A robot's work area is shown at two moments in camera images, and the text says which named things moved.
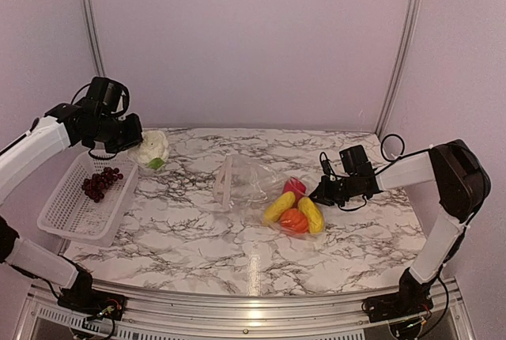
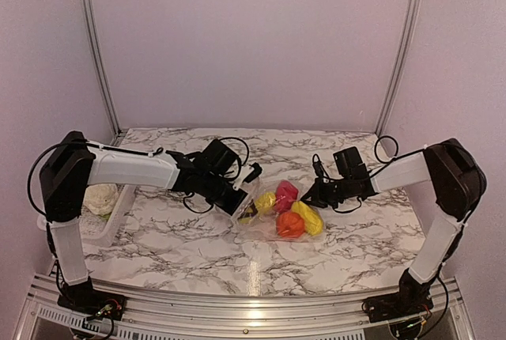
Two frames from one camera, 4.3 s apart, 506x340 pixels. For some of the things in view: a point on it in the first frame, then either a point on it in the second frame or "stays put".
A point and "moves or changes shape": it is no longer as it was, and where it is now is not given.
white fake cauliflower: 152,152 to 100,198
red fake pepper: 296,187 to 286,193
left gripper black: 134,137 to 235,204
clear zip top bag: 285,205 moves or changes shape
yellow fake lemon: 285,202 to 265,201
